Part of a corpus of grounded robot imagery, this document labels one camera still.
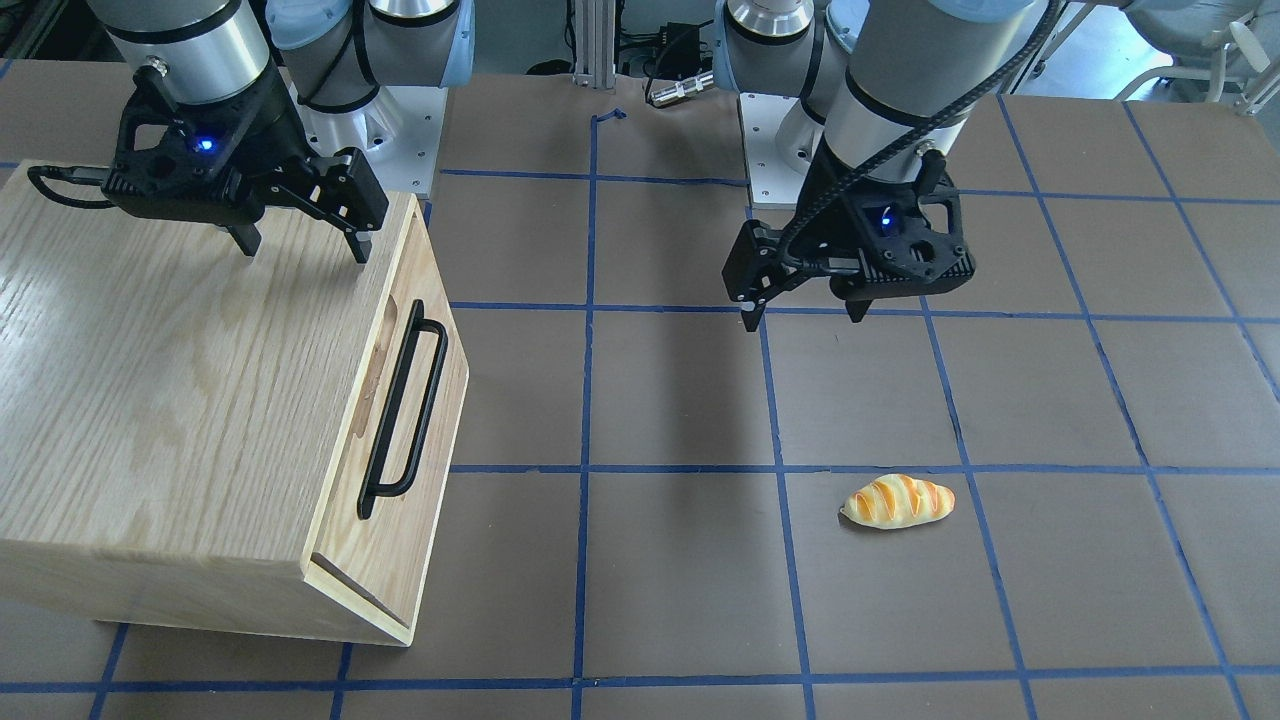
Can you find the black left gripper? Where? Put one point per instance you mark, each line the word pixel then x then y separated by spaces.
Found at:
pixel 826 200

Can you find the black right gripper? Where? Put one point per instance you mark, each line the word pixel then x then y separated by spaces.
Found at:
pixel 268 128

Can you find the wooden drawer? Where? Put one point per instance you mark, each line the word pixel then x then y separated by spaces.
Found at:
pixel 374 544

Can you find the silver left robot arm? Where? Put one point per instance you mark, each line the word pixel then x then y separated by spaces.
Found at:
pixel 1132 211

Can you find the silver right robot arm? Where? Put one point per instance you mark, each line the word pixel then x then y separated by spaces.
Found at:
pixel 335 56

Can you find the light wooden drawer cabinet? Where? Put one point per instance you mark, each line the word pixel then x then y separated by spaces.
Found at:
pixel 173 411

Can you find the toy bread loaf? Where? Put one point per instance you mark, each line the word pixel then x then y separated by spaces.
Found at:
pixel 898 501

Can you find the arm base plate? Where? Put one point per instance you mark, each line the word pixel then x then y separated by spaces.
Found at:
pixel 779 139
pixel 399 131

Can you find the silver cable connector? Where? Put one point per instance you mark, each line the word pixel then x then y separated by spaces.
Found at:
pixel 680 91

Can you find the aluminium frame post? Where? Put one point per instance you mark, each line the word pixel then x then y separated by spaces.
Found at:
pixel 595 34

